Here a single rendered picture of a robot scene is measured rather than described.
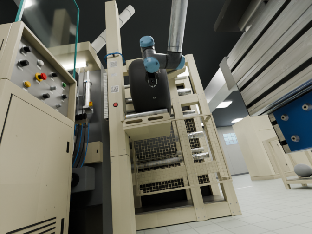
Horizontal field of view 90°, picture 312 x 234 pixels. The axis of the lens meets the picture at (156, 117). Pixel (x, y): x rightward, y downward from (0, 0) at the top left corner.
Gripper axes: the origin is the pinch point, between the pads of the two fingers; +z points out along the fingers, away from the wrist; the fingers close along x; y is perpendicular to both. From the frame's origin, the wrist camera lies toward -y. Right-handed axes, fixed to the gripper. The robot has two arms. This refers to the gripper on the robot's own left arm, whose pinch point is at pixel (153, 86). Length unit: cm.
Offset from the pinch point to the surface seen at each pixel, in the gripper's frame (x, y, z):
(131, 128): 21.3, -20.7, 18.7
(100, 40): 58, 126, 39
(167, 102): -9.6, -3.1, 17.7
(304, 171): -198, -58, 167
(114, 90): 34.5, 22.3, 22.5
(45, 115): 62, -21, -15
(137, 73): 10.2, 17.2, 1.5
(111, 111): 38.2, 2.1, 25.0
